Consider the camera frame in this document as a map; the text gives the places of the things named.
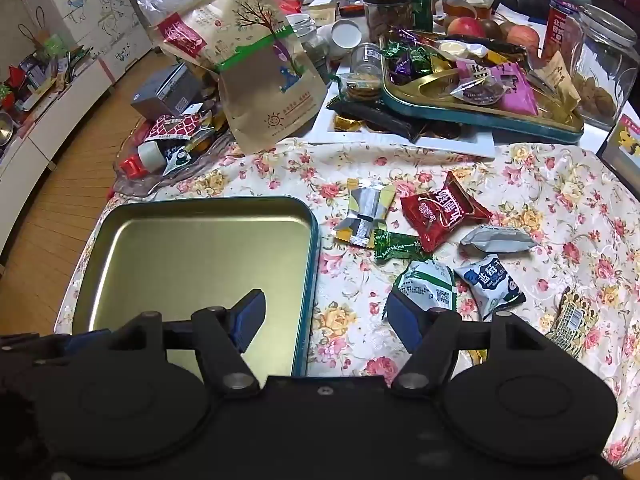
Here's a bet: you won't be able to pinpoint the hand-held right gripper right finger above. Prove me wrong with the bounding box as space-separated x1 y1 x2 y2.
386 291 548 403

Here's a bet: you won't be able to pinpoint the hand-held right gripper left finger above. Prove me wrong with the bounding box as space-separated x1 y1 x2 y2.
107 288 267 397

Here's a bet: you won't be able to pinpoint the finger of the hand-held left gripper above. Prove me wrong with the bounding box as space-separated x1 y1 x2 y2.
0 329 114 358

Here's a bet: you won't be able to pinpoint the green white snack packet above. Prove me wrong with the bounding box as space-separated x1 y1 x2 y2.
382 259 459 322

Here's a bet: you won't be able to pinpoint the red snack packet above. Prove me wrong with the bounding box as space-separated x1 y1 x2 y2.
400 170 494 254

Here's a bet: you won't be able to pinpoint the teal tin tray with snacks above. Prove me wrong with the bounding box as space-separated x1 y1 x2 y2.
379 34 586 147

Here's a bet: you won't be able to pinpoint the dark green snack packet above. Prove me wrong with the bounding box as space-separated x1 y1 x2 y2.
372 229 434 264

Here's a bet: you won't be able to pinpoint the blue white snack packet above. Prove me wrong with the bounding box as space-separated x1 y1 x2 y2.
454 254 527 322

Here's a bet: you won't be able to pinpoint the silver yellow snack packet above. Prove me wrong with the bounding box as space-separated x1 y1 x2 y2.
333 178 397 249

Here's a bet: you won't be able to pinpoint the grey white snack packet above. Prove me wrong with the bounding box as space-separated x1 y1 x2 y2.
458 225 542 262

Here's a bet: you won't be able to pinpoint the clear glass plate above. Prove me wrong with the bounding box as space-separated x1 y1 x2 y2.
113 109 242 197

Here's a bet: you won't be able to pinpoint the yellow black snack packet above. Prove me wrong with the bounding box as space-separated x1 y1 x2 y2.
544 286 602 359

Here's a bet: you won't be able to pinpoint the floral tablecloth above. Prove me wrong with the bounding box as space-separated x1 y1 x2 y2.
54 137 640 471

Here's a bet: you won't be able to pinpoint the white rectangular tray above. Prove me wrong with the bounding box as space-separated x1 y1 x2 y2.
305 57 497 159

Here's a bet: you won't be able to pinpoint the tape roll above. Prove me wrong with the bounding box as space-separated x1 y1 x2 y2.
136 140 172 169

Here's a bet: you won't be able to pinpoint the giraffe pattern packet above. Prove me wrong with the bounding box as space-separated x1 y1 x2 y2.
144 113 212 142

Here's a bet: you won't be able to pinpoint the white low cabinet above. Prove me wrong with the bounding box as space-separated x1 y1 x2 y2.
0 35 157 262

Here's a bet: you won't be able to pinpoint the clear cookie packet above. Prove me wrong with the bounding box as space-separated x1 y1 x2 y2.
339 72 384 104

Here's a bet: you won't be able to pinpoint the clear packet of brown snack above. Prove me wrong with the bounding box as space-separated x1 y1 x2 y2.
449 76 507 107

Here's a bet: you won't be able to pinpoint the grey cardboard box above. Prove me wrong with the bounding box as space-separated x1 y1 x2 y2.
130 63 204 121

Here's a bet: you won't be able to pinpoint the pink snack packet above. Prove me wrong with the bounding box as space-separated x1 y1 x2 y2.
456 59 541 117

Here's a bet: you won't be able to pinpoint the large brown paper bag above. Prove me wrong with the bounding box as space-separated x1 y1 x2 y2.
152 0 329 154

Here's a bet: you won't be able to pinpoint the pile of foil wrapped candies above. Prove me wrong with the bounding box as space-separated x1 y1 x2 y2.
381 27 457 87

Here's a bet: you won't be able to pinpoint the small glass jar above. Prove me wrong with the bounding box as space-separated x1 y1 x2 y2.
349 42 384 77

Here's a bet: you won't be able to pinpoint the box with yellow figure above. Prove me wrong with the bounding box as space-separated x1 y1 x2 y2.
599 111 640 187

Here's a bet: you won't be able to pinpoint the small brown paper packet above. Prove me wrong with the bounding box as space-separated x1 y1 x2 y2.
541 51 582 112

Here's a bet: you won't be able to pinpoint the white paper cup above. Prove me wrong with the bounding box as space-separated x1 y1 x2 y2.
329 18 363 59

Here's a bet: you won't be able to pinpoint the red apple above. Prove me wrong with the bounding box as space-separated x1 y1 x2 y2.
446 16 494 39
507 24 542 52

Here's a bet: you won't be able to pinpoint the glass jar of nuts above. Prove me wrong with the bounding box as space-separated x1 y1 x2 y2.
362 0 412 44

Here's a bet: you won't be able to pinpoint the green drink can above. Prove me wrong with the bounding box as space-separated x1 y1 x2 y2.
401 0 434 34

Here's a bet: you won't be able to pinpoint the large clear glass jar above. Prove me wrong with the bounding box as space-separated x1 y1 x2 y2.
569 3 640 129

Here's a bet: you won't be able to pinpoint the white boxes with drawings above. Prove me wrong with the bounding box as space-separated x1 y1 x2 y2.
22 0 151 87

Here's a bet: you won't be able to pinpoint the red cylindrical canister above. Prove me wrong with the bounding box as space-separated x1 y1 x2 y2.
539 0 582 62

